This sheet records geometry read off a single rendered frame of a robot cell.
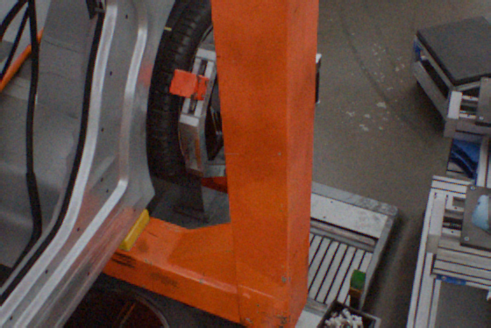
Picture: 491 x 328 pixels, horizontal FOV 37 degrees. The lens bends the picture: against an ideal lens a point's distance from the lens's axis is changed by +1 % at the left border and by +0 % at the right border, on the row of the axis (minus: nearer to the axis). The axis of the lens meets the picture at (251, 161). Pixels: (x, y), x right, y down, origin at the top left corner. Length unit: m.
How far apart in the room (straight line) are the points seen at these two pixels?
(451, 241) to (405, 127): 1.46
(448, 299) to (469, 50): 1.26
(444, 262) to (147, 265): 0.88
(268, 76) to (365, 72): 2.42
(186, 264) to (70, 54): 0.68
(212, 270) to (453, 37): 1.89
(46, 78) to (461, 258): 1.30
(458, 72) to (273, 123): 1.93
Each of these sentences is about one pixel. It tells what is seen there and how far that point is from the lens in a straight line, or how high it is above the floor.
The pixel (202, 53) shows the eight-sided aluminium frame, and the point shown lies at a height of 1.11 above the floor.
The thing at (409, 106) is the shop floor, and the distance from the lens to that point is 3.67.
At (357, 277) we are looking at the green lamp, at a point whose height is 0.66.
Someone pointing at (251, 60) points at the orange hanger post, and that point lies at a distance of 1.43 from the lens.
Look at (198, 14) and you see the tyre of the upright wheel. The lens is 2.22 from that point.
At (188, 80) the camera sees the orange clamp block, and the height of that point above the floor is 1.11.
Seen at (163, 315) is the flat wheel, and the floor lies 0.50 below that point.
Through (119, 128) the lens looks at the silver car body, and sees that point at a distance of 2.02.
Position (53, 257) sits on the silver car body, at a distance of 1.94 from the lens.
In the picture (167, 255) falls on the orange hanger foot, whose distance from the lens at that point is 2.22.
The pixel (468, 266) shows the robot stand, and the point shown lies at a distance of 2.26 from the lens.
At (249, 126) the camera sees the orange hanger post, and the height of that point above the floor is 1.37.
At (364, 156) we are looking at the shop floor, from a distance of 3.40.
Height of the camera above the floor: 2.46
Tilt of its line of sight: 47 degrees down
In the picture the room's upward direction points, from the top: 3 degrees counter-clockwise
